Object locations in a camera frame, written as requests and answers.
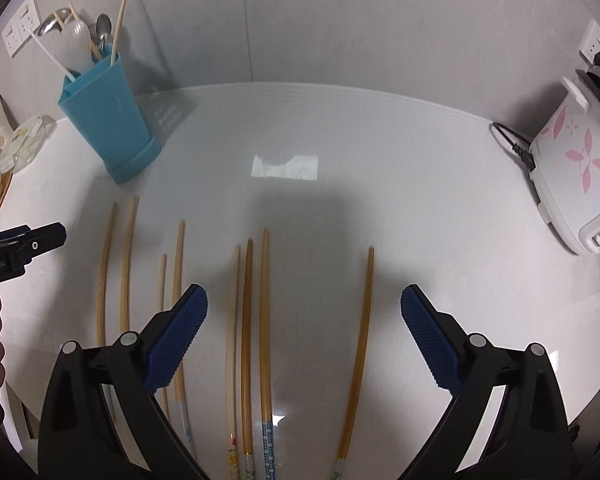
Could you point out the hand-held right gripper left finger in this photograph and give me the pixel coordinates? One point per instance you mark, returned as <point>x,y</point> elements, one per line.
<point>177,340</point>

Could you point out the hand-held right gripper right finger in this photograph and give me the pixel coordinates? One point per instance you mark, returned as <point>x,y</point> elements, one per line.
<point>427,340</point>

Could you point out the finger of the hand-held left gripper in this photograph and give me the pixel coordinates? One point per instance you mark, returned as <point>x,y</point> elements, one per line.
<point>40,241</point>
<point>0,236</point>

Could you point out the wooden chopstick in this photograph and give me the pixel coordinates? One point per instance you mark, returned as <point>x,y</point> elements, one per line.
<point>231,335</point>
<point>247,335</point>
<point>361,335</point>
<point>178,260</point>
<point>126,270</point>
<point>265,335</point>
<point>105,270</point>

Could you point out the blue plastic utensil holder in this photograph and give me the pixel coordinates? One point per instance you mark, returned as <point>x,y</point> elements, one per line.
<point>110,120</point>

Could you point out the white plastic stick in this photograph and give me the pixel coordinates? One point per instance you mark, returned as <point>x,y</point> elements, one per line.
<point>50,52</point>

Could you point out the white rice paddle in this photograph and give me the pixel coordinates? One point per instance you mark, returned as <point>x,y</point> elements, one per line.
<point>72,45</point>

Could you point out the metal spoon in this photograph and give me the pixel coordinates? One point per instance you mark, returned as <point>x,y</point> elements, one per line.
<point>103,27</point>
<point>47,24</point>

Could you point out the white floral rice cooker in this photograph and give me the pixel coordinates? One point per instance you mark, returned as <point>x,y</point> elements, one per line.
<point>570,175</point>

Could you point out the pale bamboo chopstick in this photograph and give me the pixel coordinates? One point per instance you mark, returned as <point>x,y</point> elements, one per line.
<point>59,17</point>
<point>120,25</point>
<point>72,10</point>

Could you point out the white wall socket with plug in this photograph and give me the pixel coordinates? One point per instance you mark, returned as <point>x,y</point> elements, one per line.
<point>592,40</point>

